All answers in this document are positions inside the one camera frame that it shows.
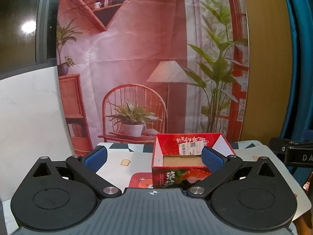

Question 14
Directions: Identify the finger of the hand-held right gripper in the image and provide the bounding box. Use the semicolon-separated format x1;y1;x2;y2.
269;137;291;153

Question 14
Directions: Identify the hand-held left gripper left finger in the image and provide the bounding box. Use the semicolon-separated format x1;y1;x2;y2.
31;146;122;199

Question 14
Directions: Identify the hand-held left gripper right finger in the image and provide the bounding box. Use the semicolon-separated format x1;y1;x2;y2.
188;146;278;199

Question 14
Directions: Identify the red cardboard box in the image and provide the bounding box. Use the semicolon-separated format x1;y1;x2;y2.
151;132;237;190

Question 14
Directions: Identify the yellow wooden board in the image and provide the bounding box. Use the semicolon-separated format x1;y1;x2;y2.
241;0;294;142

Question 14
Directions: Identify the blue curtain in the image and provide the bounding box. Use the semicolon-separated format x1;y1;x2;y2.
279;0;313;142

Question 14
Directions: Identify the printed room scene backdrop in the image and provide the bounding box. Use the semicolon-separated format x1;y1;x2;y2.
56;0;250;150

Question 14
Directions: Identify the dark glass window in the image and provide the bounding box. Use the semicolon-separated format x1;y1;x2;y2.
0;0;61;79

